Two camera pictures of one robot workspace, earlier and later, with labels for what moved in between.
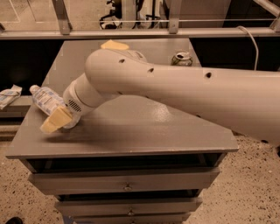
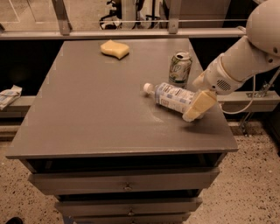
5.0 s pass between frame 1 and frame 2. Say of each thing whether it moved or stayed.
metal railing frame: stayed
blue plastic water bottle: moved
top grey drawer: stayed
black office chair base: stayed
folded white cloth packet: stayed
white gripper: moved
